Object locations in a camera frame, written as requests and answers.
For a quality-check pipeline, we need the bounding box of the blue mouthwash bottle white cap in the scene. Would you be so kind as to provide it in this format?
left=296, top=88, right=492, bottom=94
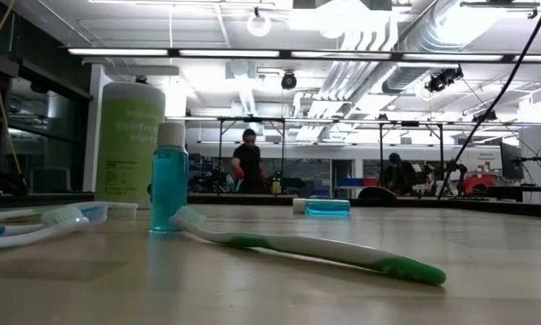
left=292, top=198, right=351, bottom=217
left=149, top=122, right=191, bottom=234

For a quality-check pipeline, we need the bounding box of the green and white toothbrush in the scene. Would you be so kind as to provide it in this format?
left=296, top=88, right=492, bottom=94
left=169, top=206, right=447, bottom=287
left=0, top=206, right=91, bottom=252
left=0, top=201, right=139, bottom=223

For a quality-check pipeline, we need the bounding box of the blue and white toothbrush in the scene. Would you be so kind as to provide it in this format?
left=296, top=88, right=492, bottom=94
left=0, top=203, right=109, bottom=239

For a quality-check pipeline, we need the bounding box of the person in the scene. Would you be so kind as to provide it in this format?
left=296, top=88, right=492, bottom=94
left=231, top=128, right=267, bottom=195
left=381, top=152, right=419, bottom=196

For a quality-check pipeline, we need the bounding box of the long ceiling light bar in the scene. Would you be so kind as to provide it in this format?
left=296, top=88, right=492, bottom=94
left=66, top=47, right=541, bottom=63

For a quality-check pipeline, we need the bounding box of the green disinfecting wipes canister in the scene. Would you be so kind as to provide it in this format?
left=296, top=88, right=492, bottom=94
left=94, top=80, right=166, bottom=209

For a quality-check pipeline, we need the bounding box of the red equipment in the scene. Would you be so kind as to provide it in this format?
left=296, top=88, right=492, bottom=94
left=462, top=174, right=496, bottom=196

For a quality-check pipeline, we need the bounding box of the black monitor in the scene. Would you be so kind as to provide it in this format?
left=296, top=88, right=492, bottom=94
left=499, top=142, right=524, bottom=181

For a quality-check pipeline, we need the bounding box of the black aluminium table frame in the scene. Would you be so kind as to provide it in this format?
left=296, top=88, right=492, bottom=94
left=0, top=191, right=541, bottom=220

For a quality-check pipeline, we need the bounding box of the black metal rig frame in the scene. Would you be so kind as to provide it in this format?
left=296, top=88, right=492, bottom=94
left=215, top=116, right=447, bottom=196

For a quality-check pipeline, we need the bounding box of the black ceiling camera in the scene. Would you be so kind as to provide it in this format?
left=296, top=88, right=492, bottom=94
left=280, top=70, right=298, bottom=90

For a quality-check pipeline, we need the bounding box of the white ring lamp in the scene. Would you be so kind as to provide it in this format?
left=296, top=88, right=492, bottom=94
left=246, top=6, right=273, bottom=38

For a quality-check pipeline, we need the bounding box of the silver ventilation duct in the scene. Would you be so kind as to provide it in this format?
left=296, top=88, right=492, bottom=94
left=382, top=0, right=501, bottom=94

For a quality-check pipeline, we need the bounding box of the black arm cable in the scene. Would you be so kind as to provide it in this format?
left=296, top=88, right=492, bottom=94
left=436, top=0, right=541, bottom=200

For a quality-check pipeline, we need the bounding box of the yellow hanging cord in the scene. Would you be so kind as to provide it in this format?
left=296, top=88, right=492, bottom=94
left=0, top=0, right=30, bottom=193

